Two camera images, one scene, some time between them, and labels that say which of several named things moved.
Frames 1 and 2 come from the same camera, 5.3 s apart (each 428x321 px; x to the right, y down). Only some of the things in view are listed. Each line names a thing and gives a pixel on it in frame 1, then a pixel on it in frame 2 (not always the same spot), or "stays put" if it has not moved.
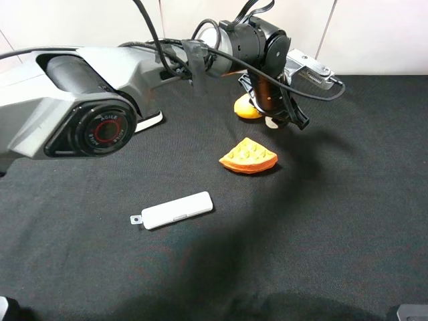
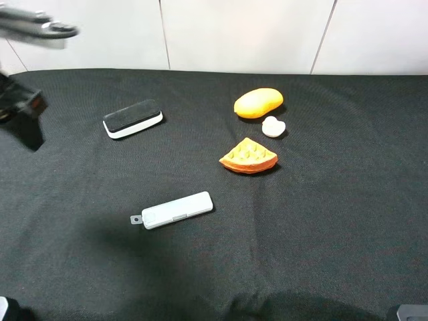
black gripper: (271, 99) -> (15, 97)
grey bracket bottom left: (3, 307) stays put
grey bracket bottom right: (419, 311) stays put
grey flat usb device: (156, 215) stays put
